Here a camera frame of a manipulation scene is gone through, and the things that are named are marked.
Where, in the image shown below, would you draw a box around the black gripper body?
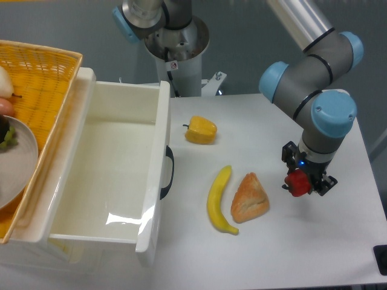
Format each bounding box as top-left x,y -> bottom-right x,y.
291,150 -> 328,181

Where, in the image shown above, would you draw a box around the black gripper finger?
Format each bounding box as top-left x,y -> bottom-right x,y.
311,175 -> 337,196
281,141 -> 299,174

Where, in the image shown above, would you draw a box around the red bell pepper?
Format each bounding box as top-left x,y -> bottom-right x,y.
282,169 -> 311,197

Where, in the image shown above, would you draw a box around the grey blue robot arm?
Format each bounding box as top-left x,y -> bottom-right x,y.
112,1 -> 364,197

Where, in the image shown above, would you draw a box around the yellow bell pepper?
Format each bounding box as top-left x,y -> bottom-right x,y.
183,115 -> 217,144

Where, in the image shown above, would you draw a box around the open white drawer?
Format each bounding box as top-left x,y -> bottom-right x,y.
48,80 -> 172,267

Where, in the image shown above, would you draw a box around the white drawer cabinet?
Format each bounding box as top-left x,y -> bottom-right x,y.
1,68 -> 100,273

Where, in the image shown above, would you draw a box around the triangular bread pastry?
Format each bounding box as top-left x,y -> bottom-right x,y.
230,172 -> 270,224

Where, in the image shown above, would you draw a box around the black corner object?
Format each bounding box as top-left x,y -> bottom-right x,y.
373,245 -> 387,276

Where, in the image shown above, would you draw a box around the yellow banana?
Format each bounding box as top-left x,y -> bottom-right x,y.
206,166 -> 239,236

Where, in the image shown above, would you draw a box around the yellow woven basket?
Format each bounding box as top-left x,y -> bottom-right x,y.
1,40 -> 83,244

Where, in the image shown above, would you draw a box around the grey plate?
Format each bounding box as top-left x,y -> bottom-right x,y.
1,116 -> 38,208

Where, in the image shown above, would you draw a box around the green grapes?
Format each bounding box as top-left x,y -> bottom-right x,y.
1,126 -> 18,150

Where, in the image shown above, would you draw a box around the dark fruit on plate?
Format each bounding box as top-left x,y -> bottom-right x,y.
0,115 -> 10,143

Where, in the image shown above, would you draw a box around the pink peach fruit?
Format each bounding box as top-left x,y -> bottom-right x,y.
0,98 -> 15,117

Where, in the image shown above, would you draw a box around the pale pear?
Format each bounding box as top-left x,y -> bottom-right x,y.
0,66 -> 22,99

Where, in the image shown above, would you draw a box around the black drawer handle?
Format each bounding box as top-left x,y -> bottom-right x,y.
160,146 -> 175,200

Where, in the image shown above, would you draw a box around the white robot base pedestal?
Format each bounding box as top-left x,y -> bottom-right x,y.
145,16 -> 227,97

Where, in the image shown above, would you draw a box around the black cable on pedestal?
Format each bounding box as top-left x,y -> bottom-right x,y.
164,48 -> 182,98

